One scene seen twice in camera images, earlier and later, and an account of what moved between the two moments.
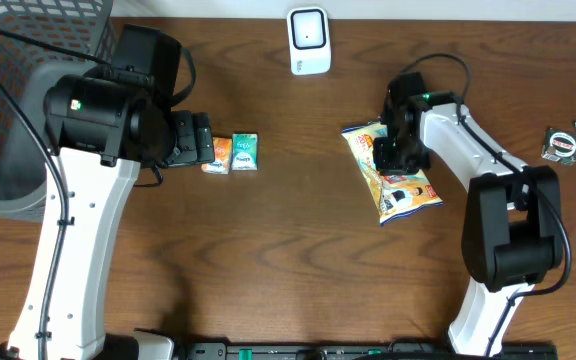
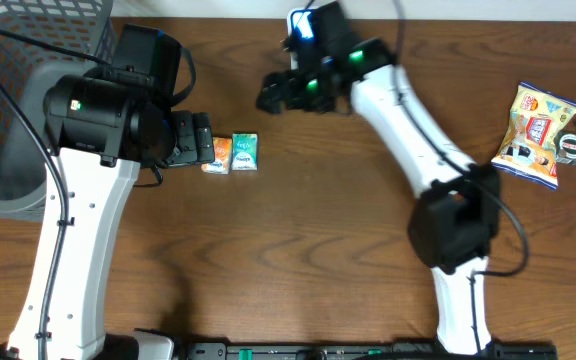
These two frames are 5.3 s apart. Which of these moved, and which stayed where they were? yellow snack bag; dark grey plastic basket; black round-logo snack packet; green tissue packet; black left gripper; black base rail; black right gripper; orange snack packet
Moved: black right gripper; black round-logo snack packet; yellow snack bag
Stayed: black left gripper; dark grey plastic basket; green tissue packet; orange snack packet; black base rail
